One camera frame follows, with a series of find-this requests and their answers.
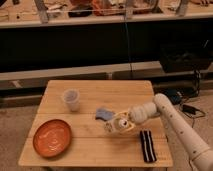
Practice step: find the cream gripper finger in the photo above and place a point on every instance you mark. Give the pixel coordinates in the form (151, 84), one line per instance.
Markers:
(123, 114)
(124, 130)

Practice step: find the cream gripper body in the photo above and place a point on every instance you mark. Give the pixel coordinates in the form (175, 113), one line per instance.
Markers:
(140, 114)

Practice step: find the clear plastic bottle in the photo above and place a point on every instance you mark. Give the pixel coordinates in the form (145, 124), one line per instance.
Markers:
(112, 125)

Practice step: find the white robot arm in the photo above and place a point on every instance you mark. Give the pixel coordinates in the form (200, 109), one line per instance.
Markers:
(198, 150)

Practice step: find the blue cloth piece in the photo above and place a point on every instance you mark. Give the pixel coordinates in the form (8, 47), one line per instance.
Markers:
(104, 114)

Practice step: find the black white striped block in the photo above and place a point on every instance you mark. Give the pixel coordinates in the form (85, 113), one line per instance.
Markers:
(147, 146)

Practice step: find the wooden table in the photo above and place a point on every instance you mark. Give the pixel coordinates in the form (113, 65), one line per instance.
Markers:
(90, 146)

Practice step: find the translucent plastic cup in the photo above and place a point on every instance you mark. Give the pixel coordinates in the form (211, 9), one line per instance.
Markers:
(71, 98)

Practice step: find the black box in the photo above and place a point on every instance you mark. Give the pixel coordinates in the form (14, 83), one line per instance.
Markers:
(184, 57)

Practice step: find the orange plate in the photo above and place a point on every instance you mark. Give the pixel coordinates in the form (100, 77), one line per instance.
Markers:
(52, 138)

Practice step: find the wooden shelf with clutter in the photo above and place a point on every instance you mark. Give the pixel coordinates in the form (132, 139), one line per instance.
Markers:
(37, 13)

